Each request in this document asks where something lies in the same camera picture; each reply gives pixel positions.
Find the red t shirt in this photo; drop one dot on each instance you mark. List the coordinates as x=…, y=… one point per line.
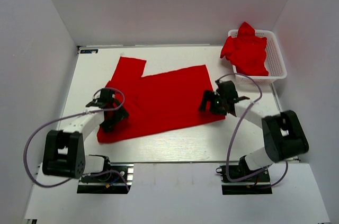
x=157, y=103

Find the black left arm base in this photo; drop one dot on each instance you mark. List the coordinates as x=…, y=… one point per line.
x=108, y=183

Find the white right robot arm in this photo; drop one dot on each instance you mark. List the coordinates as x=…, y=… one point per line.
x=283, y=135

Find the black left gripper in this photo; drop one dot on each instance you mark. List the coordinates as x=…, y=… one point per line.
x=121, y=114

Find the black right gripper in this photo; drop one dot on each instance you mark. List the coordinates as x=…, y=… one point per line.
x=208, y=96

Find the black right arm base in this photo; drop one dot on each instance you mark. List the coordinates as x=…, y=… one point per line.
x=259, y=184

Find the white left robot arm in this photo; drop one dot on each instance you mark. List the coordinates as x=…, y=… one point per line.
x=64, y=153

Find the red t shirts in basket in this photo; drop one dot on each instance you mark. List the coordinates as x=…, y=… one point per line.
x=246, y=51

